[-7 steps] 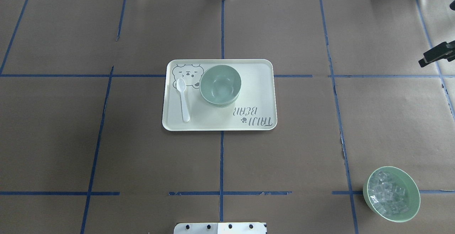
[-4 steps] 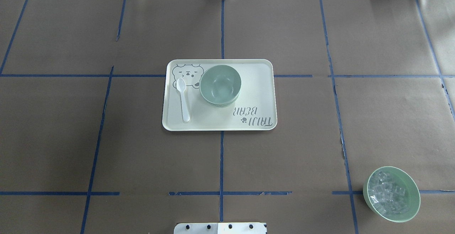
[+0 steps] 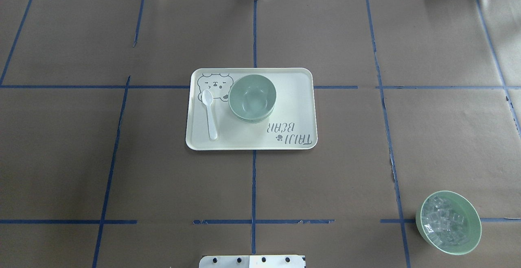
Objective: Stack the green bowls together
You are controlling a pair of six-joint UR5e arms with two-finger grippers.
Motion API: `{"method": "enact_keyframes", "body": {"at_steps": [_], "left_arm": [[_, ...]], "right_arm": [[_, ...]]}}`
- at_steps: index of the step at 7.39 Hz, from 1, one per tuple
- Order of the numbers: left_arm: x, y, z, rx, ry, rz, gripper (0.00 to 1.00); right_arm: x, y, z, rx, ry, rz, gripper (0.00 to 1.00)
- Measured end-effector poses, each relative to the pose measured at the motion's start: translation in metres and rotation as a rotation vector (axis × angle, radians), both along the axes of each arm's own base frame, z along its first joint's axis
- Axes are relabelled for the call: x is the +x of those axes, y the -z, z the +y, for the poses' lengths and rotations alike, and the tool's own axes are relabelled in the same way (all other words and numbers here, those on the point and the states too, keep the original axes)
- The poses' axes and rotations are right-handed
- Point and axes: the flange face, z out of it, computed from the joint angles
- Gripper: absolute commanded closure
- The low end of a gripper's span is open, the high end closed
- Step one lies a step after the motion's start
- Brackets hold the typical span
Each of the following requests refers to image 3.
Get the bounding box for green bowl on tray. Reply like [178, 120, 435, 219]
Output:
[237, 112, 272, 123]

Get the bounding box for cream bear tray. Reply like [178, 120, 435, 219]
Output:
[185, 68, 318, 150]

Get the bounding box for white plastic spoon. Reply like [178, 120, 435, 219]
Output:
[201, 89, 218, 141]

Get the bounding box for clear ice cubes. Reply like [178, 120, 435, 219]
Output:
[420, 195, 469, 248]

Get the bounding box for green bowl with ice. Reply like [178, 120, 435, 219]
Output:
[415, 190, 482, 256]

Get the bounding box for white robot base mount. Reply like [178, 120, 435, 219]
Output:
[199, 255, 306, 268]

